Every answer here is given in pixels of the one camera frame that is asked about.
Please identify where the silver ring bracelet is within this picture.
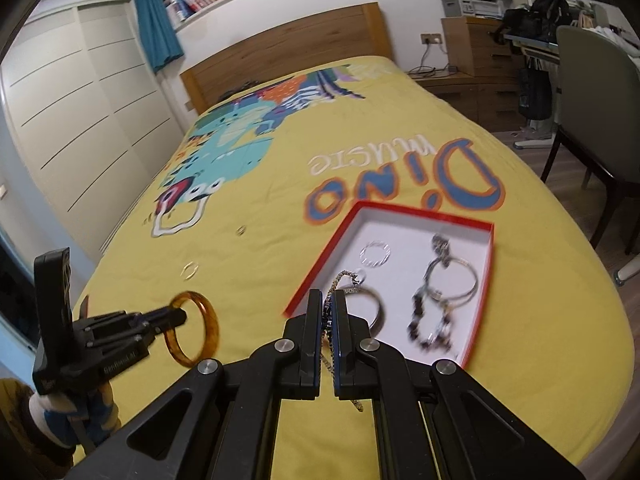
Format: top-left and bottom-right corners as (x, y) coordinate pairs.
(359, 241), (393, 267)

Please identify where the beaded bracelet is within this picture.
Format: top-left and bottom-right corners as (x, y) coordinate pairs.
(407, 290), (457, 352)

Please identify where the grey-green chair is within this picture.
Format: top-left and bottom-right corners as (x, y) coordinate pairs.
(540, 25), (640, 256)

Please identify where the olive green bangle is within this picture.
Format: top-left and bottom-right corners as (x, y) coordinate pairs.
(345, 287), (387, 333)

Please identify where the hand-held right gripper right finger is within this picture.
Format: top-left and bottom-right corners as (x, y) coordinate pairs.
(332, 289), (586, 480)

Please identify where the red cardboard box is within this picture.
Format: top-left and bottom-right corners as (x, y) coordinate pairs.
(284, 201), (497, 368)

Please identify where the black power cable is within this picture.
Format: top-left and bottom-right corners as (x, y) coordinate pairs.
(407, 42), (451, 77)

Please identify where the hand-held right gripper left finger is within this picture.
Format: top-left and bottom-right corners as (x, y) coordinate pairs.
(70, 287), (323, 480)

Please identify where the black bag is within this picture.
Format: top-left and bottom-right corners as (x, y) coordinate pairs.
(492, 0), (571, 43)

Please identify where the white printer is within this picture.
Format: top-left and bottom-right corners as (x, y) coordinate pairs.
(437, 0), (506, 19)

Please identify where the grey desk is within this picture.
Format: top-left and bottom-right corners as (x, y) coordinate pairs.
(502, 30), (563, 151)

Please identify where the dark blue hanging bag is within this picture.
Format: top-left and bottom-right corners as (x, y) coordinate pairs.
(517, 65), (551, 121)

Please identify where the white wardrobe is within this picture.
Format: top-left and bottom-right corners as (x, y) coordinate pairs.
(0, 5), (188, 256)

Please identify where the amber bangle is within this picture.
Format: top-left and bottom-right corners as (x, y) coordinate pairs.
(165, 290), (220, 367)

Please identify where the blue curtain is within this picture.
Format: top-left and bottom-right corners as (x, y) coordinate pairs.
(131, 0), (185, 73)

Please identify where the low wooden nightstand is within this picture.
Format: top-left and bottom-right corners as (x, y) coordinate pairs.
(412, 72), (526, 133)

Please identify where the white cloth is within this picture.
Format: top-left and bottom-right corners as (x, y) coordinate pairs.
(590, 5), (640, 57)

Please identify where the thin gold bangle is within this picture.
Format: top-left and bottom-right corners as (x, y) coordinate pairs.
(424, 255), (480, 311)

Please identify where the yellow printed blanket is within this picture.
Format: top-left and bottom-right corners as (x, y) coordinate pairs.
(70, 55), (630, 468)

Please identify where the wooden headboard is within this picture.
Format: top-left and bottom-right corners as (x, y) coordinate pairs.
(180, 2), (393, 116)

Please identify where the gold chain necklace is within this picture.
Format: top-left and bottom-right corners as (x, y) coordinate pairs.
(320, 269), (366, 414)

